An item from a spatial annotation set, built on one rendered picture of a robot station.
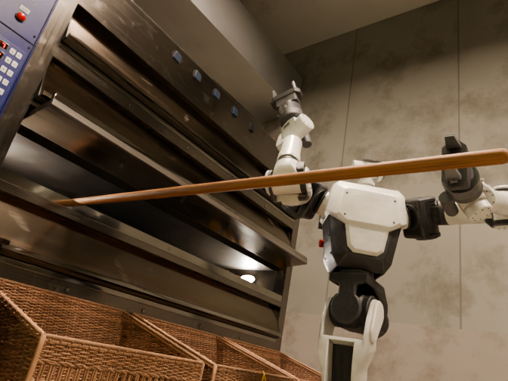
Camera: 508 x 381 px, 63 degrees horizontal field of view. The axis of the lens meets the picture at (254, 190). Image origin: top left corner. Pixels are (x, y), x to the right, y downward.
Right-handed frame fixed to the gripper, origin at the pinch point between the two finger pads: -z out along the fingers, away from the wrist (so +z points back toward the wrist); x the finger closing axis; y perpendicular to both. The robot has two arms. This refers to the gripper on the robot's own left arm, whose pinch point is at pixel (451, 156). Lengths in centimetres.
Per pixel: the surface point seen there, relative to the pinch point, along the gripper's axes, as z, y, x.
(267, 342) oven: 128, 123, 40
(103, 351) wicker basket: -21, 75, 56
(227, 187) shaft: -14, 54, 10
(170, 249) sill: 36, 123, 12
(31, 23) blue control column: -54, 121, -39
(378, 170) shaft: -14.8, 11.7, 9.7
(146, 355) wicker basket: -7, 74, 55
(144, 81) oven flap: -4, 124, -53
